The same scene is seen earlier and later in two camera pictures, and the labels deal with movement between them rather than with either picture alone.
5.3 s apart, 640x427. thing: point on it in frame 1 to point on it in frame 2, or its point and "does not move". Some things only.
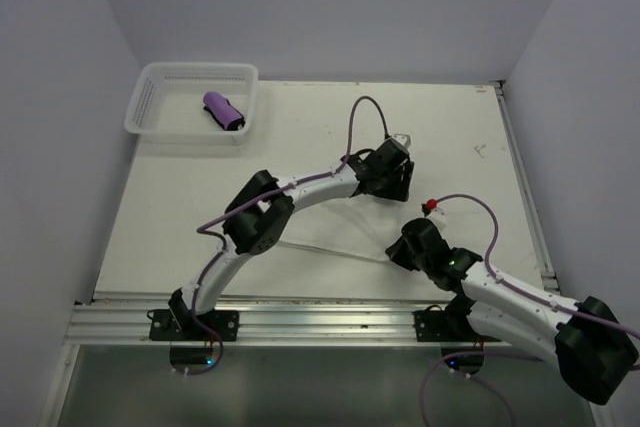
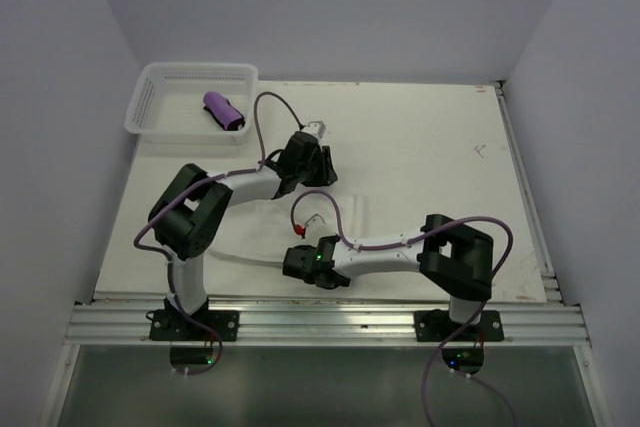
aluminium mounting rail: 260,321 does not move
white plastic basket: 167,105 does not move
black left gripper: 399,190 to 326,174
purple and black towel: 218,107 does not move
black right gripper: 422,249 to 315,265
